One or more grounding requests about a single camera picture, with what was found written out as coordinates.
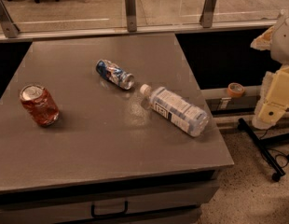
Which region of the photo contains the black stand with wheels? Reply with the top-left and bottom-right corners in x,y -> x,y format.
238,119 -> 289,182

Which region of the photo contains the right metal railing bracket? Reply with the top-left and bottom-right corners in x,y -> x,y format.
200,0 -> 217,28

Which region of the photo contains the grey table drawer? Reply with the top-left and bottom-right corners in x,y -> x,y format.
0,180 -> 219,224

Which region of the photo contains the clear plastic water bottle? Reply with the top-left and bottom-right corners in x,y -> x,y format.
140,84 -> 209,137

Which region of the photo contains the middle metal railing bracket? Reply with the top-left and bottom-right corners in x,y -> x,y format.
125,0 -> 137,32

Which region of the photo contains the orange tape roll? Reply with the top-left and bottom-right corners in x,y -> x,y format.
227,82 -> 245,98

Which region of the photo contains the left metal railing bracket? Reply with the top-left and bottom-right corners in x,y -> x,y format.
0,0 -> 20,38

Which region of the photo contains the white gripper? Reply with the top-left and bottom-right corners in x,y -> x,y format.
250,8 -> 289,130

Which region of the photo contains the black drawer handle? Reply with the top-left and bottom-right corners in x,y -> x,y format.
90,201 -> 129,219

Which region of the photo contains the blue silver redbull can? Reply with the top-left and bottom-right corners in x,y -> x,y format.
95,59 -> 134,91

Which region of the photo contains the metal railing bracket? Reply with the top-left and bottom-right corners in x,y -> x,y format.
125,0 -> 137,32
0,0 -> 20,38
200,0 -> 217,28

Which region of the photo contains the red soda can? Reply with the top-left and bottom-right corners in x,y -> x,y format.
20,84 -> 60,127

